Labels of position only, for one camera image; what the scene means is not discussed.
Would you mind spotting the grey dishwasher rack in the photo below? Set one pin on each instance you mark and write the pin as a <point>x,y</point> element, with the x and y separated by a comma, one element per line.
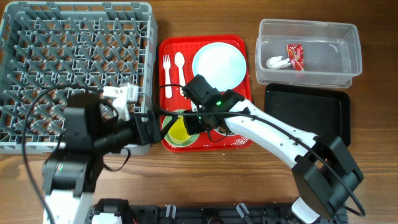
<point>53,50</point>

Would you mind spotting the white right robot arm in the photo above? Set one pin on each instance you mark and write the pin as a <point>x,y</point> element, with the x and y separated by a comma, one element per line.
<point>324,170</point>

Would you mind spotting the green bowl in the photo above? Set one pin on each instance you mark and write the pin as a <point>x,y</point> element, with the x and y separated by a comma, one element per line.
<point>192,139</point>

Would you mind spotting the white napkin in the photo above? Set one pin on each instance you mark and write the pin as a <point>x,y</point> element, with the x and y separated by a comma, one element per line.
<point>277,62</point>

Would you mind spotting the clear plastic waste bin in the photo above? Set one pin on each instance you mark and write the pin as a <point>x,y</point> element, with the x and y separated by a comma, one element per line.
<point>331,52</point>

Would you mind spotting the yellow plastic cup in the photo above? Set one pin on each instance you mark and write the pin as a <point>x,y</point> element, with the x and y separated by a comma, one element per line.
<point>178,133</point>

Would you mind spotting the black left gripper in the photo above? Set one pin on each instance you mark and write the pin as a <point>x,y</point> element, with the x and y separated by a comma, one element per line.
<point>145,138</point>

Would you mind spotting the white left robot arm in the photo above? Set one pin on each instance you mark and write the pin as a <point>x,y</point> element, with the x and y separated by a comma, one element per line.
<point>70,173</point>

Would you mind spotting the red serving tray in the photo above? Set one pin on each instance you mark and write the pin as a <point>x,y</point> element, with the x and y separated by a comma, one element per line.
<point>189,46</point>

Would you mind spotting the light blue plate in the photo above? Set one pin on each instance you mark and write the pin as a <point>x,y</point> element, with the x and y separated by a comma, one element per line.
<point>222,65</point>

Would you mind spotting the light blue bowl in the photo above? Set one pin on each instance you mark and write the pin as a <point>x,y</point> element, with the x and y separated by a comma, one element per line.
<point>224,132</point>

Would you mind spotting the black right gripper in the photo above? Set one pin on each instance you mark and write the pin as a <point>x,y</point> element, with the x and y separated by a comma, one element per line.
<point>192,127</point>

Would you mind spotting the black waste tray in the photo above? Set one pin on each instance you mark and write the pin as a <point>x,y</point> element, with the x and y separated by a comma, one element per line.
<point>313,110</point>

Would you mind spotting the red snack wrapper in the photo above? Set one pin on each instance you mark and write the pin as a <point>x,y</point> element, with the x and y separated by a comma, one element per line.
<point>295,55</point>

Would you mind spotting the white plastic fork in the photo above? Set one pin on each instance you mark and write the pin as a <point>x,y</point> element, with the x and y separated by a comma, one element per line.
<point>166,66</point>

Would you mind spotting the white plastic spoon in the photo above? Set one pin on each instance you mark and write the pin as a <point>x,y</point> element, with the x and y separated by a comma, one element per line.
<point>180,61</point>

